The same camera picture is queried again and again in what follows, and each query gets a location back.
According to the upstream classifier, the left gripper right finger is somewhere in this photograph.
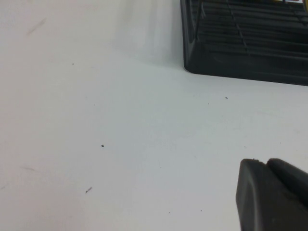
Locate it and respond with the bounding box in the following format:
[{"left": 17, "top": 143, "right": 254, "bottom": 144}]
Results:
[{"left": 266, "top": 158, "right": 308, "bottom": 205}]

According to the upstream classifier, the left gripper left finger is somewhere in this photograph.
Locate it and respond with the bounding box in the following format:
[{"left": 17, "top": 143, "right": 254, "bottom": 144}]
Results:
[{"left": 235, "top": 158, "right": 308, "bottom": 231}]

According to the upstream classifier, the black plastic dish rack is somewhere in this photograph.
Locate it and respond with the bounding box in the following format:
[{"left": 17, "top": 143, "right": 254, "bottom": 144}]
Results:
[{"left": 180, "top": 0, "right": 308, "bottom": 87}]

